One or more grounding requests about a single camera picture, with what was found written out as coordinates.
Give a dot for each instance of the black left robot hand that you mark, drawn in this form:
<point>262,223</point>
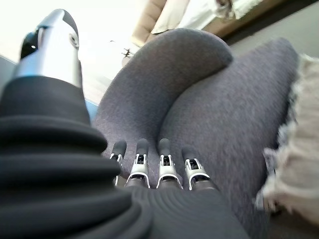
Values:
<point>49,161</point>

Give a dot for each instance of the cream fringed cushion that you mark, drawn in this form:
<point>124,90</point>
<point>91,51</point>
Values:
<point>304,149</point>

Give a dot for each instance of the beige bed base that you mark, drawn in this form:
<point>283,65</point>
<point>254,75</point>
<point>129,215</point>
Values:
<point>144,25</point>

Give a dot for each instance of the grey fabric armchair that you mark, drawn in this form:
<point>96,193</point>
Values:
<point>211,112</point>

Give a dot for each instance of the white bed duvet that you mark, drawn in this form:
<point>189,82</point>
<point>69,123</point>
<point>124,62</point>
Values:
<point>179,15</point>

